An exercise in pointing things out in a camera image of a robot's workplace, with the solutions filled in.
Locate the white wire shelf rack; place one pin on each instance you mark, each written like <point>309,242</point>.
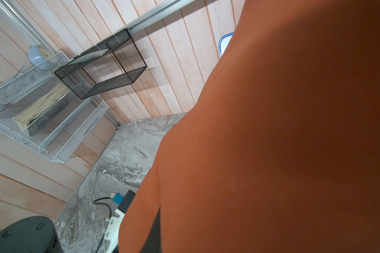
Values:
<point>57,138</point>

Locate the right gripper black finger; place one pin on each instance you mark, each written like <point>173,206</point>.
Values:
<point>153,241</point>

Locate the black wire mesh basket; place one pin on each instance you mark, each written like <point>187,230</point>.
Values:
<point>110,64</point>

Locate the rust brown skirt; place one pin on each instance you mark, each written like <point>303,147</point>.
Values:
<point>281,153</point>

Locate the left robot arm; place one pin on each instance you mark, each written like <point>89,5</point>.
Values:
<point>30,235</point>

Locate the worn book on shelf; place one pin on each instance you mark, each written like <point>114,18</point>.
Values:
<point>50,103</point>

